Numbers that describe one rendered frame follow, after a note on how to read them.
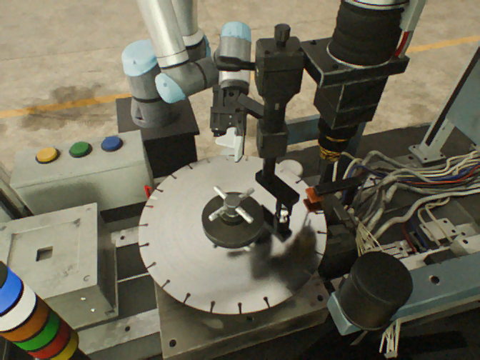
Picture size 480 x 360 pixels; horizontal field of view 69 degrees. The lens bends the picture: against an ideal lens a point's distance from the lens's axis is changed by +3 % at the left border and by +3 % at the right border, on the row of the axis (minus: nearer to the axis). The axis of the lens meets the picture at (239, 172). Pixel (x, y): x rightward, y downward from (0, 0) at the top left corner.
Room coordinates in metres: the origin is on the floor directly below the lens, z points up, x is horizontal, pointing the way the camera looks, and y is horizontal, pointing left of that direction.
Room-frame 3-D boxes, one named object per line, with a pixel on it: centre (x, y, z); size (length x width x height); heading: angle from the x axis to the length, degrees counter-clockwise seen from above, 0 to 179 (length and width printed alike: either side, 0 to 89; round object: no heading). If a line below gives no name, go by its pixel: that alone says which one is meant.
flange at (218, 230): (0.35, 0.01, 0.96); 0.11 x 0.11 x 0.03
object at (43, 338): (0.14, 0.23, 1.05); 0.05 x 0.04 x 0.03; 16
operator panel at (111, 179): (0.57, 0.37, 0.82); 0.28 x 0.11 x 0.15; 106
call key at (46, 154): (0.56, 0.44, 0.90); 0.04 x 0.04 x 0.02
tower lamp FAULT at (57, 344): (0.14, 0.23, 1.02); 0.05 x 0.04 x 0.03; 16
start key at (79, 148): (0.58, 0.37, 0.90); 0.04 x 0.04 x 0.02
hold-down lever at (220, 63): (0.41, -0.01, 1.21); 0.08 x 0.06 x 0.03; 106
